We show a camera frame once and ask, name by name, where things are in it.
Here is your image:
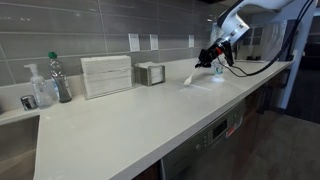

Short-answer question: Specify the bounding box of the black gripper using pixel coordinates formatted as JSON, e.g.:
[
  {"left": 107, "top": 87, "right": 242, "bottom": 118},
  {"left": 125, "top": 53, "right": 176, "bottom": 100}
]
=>
[{"left": 195, "top": 40, "right": 234, "bottom": 68}]

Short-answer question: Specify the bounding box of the white wall outlet right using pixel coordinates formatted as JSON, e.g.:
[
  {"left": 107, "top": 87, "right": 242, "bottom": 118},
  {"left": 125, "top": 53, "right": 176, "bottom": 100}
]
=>
[{"left": 188, "top": 35, "right": 195, "bottom": 48}]

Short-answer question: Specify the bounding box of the clear hand soap pump bottle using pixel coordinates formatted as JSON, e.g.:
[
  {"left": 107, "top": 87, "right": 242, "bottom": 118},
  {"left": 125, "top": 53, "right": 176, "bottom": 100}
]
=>
[{"left": 25, "top": 64, "right": 53, "bottom": 109}]

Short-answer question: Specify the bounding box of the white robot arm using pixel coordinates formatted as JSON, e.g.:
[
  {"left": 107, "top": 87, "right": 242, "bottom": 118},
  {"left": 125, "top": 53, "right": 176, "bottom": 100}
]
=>
[{"left": 195, "top": 0, "right": 294, "bottom": 68}]

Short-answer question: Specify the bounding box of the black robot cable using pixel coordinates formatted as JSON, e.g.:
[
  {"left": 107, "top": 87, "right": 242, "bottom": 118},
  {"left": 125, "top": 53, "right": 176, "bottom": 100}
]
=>
[{"left": 218, "top": 0, "right": 316, "bottom": 78}]

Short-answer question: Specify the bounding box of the white wall outlet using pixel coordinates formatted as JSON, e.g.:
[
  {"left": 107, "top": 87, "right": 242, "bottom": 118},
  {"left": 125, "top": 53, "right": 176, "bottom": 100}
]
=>
[
  {"left": 150, "top": 34, "right": 159, "bottom": 50},
  {"left": 188, "top": 35, "right": 195, "bottom": 48},
  {"left": 128, "top": 34, "right": 140, "bottom": 52}
]

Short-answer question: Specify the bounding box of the green capped dish soap bottle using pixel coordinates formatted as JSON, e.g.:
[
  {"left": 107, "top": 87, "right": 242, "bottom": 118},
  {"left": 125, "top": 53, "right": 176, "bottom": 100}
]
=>
[{"left": 48, "top": 52, "right": 72, "bottom": 103}]

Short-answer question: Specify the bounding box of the steel napkin holder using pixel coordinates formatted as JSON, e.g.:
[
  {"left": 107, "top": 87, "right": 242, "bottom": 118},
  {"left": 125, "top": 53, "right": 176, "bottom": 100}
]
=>
[{"left": 135, "top": 62, "right": 166, "bottom": 87}]

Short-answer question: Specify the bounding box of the white wall outlet middle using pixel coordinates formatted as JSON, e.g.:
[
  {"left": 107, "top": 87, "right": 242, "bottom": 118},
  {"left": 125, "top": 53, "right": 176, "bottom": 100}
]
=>
[{"left": 150, "top": 34, "right": 159, "bottom": 50}]

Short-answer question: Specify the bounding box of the white plastic spoon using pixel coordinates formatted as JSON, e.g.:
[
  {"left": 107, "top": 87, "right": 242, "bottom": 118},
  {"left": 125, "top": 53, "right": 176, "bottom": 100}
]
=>
[{"left": 184, "top": 68, "right": 199, "bottom": 86}]

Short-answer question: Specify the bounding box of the steel kitchen sink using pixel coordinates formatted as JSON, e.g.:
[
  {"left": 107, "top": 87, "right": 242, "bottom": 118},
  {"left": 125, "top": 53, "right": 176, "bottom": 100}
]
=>
[{"left": 0, "top": 116, "right": 39, "bottom": 180}]

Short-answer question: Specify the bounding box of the white wall outlet left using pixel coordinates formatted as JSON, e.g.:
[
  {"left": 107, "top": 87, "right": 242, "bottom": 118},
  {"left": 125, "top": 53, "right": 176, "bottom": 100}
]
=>
[{"left": 128, "top": 34, "right": 140, "bottom": 52}]

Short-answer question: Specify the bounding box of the stainless steel dishwasher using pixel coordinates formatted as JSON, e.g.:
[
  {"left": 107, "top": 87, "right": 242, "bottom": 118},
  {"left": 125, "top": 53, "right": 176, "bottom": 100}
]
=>
[{"left": 161, "top": 100, "right": 245, "bottom": 180}]

